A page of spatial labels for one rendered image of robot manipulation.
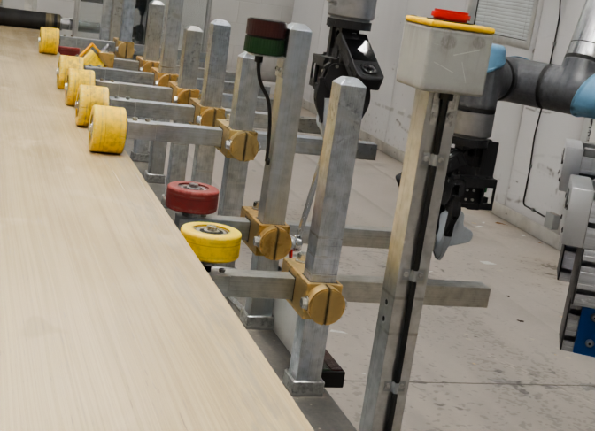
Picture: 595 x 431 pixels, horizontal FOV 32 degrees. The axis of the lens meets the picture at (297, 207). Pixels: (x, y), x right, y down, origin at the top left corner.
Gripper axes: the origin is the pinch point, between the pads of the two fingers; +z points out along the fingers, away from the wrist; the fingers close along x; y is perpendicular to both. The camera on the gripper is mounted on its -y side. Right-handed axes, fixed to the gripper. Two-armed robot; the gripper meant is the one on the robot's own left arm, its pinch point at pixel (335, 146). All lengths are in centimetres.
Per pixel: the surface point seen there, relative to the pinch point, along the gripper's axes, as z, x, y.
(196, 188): 8.0, 22.3, -2.2
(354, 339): 98, -83, 174
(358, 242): 14.8, -5.2, -3.2
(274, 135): -2.0, 12.5, -7.3
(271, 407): 9, 32, -80
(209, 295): 9, 31, -52
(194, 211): 11.0, 22.9, -5.6
